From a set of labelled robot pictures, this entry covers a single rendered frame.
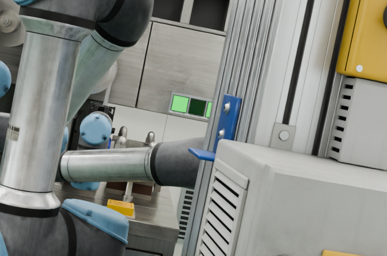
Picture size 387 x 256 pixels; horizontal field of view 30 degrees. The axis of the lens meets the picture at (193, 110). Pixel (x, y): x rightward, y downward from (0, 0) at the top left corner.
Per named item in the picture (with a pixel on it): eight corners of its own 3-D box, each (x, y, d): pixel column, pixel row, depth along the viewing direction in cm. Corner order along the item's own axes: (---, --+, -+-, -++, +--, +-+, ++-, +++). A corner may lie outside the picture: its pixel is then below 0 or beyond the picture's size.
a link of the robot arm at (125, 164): (202, 191, 145) (25, 191, 171) (229, 189, 154) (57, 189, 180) (201, 134, 146) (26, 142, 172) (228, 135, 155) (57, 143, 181)
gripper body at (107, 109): (117, 106, 206) (116, 109, 194) (111, 135, 206) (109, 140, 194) (90, 101, 205) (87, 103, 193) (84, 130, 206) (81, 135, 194)
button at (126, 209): (105, 213, 186) (107, 203, 186) (106, 207, 193) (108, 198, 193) (132, 217, 187) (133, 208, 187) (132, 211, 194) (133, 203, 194)
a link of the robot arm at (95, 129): (75, 145, 178) (82, 112, 178) (79, 140, 189) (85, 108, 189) (107, 151, 179) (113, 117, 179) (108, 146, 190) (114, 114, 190)
